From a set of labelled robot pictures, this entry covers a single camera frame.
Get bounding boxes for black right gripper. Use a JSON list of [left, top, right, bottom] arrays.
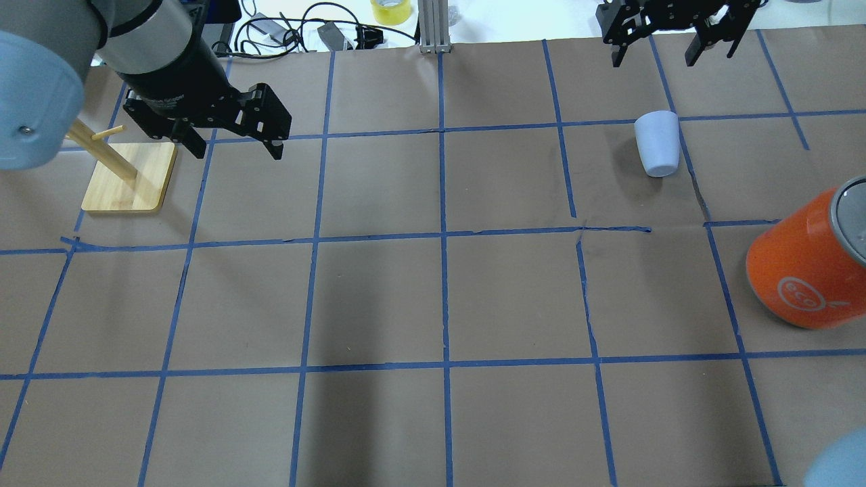
[[596, 1, 766, 68]]

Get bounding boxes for light blue plastic cup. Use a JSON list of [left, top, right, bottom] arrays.
[[634, 110, 680, 178]]

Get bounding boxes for orange canister with grey lid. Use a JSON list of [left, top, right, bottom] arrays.
[[746, 176, 865, 329]]

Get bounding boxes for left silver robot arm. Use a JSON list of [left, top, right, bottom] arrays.
[[1, 1, 293, 170]]

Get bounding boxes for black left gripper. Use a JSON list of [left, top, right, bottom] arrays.
[[122, 51, 293, 160]]

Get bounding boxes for yellow tape roll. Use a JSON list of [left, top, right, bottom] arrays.
[[370, 0, 412, 26]]

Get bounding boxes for wooden mug tree stand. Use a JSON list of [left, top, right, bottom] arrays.
[[67, 119, 177, 214]]

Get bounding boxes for aluminium frame post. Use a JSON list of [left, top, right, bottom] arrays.
[[417, 0, 452, 53]]

